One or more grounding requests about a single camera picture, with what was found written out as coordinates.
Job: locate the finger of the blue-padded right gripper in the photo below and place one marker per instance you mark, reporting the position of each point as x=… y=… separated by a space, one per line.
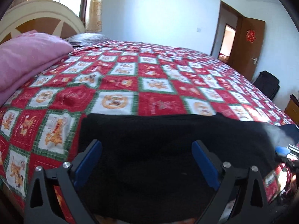
x=290 y=151

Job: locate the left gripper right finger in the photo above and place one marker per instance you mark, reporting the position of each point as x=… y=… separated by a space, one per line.
x=251 y=205

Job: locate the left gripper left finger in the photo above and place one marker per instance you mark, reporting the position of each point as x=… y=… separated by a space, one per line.
x=42 y=205

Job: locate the black pants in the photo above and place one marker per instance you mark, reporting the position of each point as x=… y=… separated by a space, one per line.
x=147 y=172

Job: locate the brown wooden cabinet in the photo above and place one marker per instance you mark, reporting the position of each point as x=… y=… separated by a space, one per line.
x=292 y=109

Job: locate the black folding chair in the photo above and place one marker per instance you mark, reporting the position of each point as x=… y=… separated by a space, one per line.
x=268 y=84

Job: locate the red patchwork bedspread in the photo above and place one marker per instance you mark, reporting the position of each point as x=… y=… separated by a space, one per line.
x=41 y=117

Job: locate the brown wooden door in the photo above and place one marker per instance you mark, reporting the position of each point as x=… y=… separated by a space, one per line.
x=243 y=51

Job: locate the red paper door decoration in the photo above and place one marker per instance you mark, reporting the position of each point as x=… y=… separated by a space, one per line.
x=250 y=36

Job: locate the pink folded blanket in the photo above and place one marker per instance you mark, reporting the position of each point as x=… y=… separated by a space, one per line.
x=26 y=55

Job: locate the grey striped pillow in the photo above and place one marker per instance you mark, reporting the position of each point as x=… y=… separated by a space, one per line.
x=86 y=39

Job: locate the cream wooden headboard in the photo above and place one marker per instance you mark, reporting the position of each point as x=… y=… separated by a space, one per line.
x=45 y=16

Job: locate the yellow patterned curtain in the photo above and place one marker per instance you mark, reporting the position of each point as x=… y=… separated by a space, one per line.
x=93 y=22

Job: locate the brown door frame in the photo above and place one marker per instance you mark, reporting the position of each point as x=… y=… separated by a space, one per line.
x=228 y=26

